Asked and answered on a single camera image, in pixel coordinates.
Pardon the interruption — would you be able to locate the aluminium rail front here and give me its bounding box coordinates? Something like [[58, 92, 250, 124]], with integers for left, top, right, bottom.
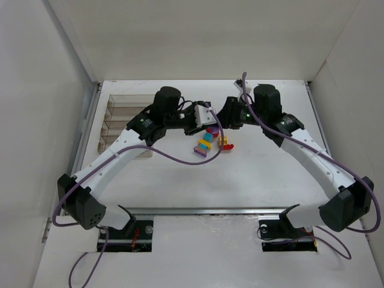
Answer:
[[59, 207, 352, 216]]

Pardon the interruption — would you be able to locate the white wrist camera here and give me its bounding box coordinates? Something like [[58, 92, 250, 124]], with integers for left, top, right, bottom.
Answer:
[[234, 79, 250, 95], [194, 104, 217, 128]]

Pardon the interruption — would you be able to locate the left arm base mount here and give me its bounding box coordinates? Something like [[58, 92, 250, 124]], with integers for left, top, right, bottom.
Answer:
[[97, 217, 154, 253]]

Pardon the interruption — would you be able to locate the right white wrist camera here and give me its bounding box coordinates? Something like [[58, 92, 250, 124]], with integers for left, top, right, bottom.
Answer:
[[234, 79, 250, 95]]

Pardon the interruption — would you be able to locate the yellow lego plate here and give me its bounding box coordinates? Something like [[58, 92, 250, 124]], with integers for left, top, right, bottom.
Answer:
[[198, 139, 211, 150]]

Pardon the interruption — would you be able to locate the small yellow lego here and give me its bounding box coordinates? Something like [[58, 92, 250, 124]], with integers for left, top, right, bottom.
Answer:
[[218, 136, 227, 146]]

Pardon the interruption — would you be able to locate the purple tan lego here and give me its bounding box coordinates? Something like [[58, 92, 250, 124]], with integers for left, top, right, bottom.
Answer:
[[193, 146, 207, 158]]

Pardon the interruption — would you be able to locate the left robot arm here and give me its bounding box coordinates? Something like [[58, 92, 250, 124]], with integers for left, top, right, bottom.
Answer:
[[52, 86, 215, 232]]

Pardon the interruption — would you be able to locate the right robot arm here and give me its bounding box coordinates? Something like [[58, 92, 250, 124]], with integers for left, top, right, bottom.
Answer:
[[218, 79, 379, 232]]

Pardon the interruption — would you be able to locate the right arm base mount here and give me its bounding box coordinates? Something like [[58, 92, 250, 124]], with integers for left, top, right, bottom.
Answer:
[[256, 219, 317, 252]]

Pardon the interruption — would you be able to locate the red rounded lego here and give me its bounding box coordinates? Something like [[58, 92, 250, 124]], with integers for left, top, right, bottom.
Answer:
[[206, 127, 220, 134]]

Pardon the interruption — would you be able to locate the clear bin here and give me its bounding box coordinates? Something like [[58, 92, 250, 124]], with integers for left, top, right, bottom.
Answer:
[[104, 107, 144, 122], [107, 94, 154, 109], [100, 121, 128, 136], [97, 133, 154, 158]]

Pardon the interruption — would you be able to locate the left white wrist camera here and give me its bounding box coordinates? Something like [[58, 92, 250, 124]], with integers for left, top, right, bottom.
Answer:
[[194, 104, 217, 128]]

